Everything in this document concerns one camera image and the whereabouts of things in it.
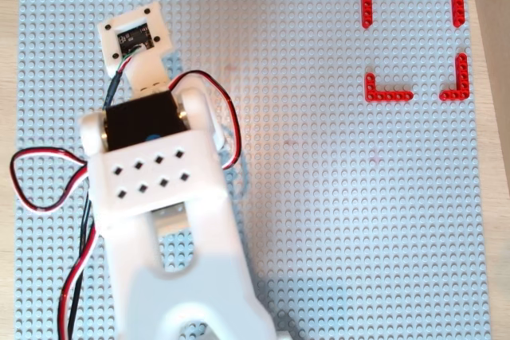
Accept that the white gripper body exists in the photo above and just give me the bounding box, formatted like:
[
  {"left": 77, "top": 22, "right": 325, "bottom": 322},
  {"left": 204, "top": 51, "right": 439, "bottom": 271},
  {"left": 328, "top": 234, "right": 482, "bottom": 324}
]
[{"left": 208, "top": 105, "right": 229, "bottom": 154}]

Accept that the grey Lego baseplate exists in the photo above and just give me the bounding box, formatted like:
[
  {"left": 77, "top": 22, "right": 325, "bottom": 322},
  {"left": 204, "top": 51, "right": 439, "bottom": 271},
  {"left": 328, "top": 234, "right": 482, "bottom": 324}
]
[{"left": 14, "top": 0, "right": 492, "bottom": 340}]

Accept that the red L-shaped Lego beam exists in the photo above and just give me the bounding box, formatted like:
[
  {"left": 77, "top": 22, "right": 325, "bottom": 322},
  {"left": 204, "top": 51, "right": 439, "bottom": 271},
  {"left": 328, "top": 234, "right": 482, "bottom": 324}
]
[
  {"left": 361, "top": 0, "right": 390, "bottom": 29},
  {"left": 438, "top": 53, "right": 470, "bottom": 102},
  {"left": 433, "top": 0, "right": 466, "bottom": 29},
  {"left": 364, "top": 72, "right": 414, "bottom": 103}
]

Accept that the large cardboard box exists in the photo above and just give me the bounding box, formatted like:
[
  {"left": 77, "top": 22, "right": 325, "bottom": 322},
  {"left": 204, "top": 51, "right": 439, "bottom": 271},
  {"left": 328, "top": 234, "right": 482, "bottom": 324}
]
[{"left": 472, "top": 0, "right": 510, "bottom": 340}]

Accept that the wrist red-black servo wire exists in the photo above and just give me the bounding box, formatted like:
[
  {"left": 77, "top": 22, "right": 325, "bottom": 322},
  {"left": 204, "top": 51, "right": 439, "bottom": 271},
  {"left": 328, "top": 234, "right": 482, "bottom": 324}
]
[{"left": 169, "top": 70, "right": 243, "bottom": 170}]

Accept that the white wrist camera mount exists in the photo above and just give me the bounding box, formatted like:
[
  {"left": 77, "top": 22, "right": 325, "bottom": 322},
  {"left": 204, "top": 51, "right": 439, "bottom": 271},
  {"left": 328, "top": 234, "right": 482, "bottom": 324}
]
[{"left": 97, "top": 0, "right": 176, "bottom": 96}]

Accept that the black camera cable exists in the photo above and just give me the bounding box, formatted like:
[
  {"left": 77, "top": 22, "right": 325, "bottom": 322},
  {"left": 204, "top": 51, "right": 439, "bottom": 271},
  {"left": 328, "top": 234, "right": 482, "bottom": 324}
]
[{"left": 65, "top": 43, "right": 141, "bottom": 340}]

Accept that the long red-white-black servo wire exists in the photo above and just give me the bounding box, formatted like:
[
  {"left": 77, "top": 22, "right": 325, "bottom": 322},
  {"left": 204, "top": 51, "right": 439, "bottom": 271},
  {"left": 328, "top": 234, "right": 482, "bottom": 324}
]
[{"left": 10, "top": 147, "right": 99, "bottom": 340}]

